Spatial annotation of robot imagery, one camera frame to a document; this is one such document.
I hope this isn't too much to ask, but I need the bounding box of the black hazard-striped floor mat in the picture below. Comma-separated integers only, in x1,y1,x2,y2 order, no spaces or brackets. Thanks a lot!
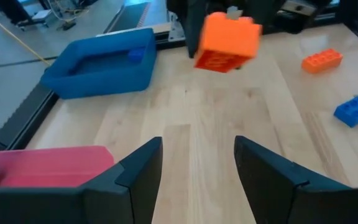
103,0,151,34

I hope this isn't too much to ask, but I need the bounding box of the blue toy brick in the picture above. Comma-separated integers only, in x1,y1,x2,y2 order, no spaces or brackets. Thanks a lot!
333,91,358,128
127,47,147,63

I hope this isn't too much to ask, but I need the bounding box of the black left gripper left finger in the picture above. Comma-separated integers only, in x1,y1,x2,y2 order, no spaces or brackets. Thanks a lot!
0,136,163,224

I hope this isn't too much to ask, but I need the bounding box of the orange toy brick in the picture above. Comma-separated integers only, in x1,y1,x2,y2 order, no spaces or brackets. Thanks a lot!
301,48,344,75
193,11,263,74

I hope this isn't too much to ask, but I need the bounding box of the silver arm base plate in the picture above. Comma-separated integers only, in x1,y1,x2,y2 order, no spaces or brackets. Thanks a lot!
168,21,186,42

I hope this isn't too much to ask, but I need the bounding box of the low white cart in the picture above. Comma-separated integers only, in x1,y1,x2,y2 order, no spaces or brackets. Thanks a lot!
17,9,52,30

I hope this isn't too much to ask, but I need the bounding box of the pink plastic bin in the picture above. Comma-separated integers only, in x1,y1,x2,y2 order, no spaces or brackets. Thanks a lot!
0,145,115,189

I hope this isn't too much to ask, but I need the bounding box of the blue plastic bin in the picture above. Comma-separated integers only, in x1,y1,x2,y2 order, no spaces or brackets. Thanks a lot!
40,27,157,100

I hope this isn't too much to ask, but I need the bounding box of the person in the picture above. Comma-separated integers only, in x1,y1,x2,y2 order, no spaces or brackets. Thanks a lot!
0,0,32,26

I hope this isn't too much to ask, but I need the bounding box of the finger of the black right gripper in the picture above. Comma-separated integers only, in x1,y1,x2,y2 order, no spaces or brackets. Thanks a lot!
183,9,209,59
250,9,279,35

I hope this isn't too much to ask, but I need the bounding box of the yellow hanging cable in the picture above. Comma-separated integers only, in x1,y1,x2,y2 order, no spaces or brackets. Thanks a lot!
0,6,53,67

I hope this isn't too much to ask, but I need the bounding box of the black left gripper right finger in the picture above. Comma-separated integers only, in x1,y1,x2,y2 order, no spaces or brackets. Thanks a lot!
234,136,358,224

